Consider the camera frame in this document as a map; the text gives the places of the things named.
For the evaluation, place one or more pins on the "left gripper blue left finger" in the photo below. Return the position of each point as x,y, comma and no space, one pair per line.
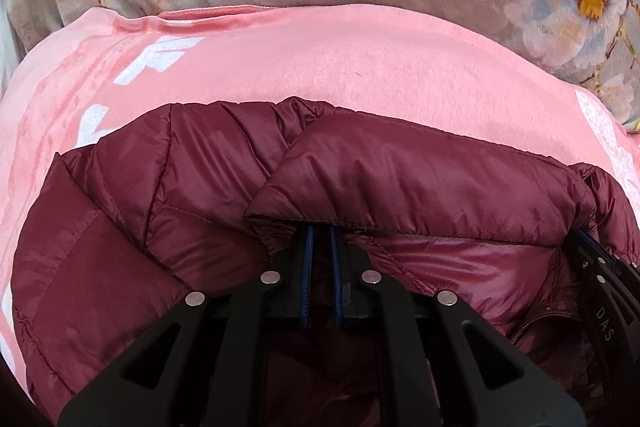
305,285

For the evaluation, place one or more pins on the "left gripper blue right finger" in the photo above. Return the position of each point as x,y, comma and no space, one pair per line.
341,281

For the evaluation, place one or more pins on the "maroon quilted puffer jacket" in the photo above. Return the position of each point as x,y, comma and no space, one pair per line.
200,197

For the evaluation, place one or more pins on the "pink fleece blanket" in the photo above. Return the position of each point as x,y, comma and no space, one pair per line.
90,78

